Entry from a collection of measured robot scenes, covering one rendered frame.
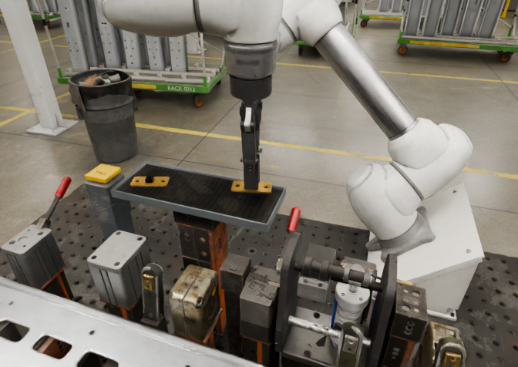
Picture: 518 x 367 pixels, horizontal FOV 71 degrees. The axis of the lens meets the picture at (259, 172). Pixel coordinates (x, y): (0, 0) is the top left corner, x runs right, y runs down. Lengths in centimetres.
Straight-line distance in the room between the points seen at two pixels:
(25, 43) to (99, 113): 116
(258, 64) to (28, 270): 69
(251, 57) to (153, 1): 16
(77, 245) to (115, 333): 74
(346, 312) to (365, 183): 52
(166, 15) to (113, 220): 56
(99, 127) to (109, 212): 236
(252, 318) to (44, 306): 43
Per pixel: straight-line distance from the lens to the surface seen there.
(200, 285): 73
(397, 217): 118
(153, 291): 76
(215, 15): 60
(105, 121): 326
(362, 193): 114
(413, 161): 116
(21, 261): 98
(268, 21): 60
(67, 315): 87
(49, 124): 434
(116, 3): 64
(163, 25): 62
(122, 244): 80
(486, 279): 145
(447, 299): 122
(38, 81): 419
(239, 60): 61
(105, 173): 95
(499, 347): 128
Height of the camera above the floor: 162
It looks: 32 degrees down
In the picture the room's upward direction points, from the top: straight up
